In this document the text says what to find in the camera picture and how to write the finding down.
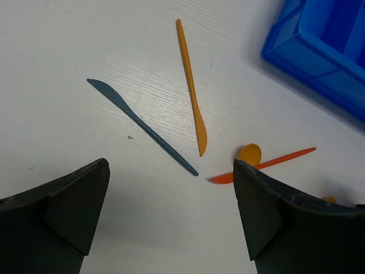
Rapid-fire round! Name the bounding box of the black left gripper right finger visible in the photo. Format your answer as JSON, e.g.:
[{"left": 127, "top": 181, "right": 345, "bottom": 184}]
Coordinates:
[{"left": 233, "top": 160, "right": 364, "bottom": 273}]

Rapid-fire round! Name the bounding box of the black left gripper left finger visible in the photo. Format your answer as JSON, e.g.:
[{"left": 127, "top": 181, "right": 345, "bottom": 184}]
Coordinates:
[{"left": 1, "top": 158, "right": 110, "bottom": 273}]

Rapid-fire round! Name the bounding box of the red-orange plastic knife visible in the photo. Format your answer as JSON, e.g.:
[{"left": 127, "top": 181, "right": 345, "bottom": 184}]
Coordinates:
[{"left": 211, "top": 147, "right": 317, "bottom": 184}]

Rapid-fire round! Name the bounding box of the orange plastic knife left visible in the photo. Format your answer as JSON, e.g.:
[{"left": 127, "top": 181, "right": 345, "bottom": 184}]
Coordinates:
[{"left": 176, "top": 19, "right": 208, "bottom": 157}]

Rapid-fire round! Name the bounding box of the blue chopstick left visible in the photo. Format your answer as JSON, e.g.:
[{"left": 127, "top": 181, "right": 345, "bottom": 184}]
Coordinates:
[{"left": 87, "top": 79, "right": 199, "bottom": 176}]

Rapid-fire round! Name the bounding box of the blue divided plastic bin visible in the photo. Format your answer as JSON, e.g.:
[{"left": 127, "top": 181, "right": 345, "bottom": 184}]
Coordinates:
[{"left": 261, "top": 0, "right": 364, "bottom": 121}]

